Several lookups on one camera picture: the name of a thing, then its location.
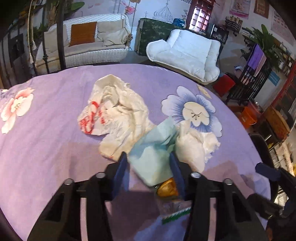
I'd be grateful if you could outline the bread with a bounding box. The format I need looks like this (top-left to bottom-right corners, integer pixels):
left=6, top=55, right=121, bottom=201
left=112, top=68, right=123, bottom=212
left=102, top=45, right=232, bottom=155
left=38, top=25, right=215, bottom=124
left=154, top=178, right=191, bottom=225

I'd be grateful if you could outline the white tissue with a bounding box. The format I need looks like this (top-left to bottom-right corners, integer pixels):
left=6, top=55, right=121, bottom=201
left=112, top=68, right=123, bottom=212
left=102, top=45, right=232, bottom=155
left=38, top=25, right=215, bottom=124
left=175, top=120, right=220, bottom=173

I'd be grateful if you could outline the light blue tissue paper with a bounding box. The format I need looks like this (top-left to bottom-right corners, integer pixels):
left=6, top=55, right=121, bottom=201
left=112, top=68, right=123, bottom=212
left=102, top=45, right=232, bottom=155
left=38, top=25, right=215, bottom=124
left=128, top=117, right=178, bottom=187

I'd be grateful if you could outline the white red plastic bag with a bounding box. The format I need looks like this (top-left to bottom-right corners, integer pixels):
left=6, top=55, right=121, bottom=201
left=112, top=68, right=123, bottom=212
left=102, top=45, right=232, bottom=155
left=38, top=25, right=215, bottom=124
left=77, top=74, right=154, bottom=161

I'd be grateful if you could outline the black trash bin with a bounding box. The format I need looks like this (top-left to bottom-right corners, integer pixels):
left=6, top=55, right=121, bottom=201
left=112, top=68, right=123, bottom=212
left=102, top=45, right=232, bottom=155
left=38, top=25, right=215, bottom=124
left=249, top=133, right=278, bottom=201

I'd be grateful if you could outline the wooden chest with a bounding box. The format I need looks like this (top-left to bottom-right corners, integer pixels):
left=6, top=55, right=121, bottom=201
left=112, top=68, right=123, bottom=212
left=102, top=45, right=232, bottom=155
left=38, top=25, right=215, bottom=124
left=263, top=106, right=290, bottom=142

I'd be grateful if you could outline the orange bucket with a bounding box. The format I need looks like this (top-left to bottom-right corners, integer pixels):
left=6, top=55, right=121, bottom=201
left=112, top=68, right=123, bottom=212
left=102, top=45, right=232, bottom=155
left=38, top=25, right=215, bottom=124
left=238, top=107, right=257, bottom=129

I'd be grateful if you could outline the black metal rack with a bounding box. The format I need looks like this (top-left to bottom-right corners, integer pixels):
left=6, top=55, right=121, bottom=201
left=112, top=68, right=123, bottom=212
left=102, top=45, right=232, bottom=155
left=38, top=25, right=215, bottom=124
left=225, top=44, right=273, bottom=106

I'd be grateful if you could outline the purple towel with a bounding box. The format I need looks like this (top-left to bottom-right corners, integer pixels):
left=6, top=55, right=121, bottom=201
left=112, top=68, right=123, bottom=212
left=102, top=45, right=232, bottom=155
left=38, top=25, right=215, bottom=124
left=247, top=44, right=266, bottom=76

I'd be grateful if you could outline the potted green plant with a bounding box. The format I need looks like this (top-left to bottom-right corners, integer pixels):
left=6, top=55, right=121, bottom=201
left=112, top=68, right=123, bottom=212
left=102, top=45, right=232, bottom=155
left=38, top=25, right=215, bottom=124
left=240, top=24, right=287, bottom=72

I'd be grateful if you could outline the white padded armchair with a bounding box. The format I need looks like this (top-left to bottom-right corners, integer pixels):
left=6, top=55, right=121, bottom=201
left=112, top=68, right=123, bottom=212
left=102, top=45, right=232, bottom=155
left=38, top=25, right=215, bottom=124
left=146, top=29, right=221, bottom=85

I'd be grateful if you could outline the red phone booth cabinet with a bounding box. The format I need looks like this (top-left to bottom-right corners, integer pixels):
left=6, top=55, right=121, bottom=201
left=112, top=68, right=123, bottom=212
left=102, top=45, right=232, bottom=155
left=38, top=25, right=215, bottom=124
left=186, top=0, right=215, bottom=33

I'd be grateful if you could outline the white wicker sofa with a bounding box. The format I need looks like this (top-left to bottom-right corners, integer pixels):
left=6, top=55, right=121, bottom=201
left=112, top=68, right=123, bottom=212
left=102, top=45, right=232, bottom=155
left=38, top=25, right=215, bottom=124
left=35, top=14, right=132, bottom=75

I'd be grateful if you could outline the orange cushion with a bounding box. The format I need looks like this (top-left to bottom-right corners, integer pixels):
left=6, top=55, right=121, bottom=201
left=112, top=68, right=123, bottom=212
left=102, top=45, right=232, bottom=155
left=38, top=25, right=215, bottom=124
left=69, top=22, right=97, bottom=47

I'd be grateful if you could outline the green patterned cabinet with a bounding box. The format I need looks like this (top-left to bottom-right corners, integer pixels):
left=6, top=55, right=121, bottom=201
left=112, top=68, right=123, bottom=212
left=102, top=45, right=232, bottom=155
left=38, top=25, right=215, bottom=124
left=134, top=18, right=182, bottom=56

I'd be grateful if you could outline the black iron bed frame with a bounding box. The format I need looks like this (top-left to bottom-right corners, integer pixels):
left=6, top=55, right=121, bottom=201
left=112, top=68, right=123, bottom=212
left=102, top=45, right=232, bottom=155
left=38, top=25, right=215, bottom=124
left=1, top=1, right=76, bottom=87

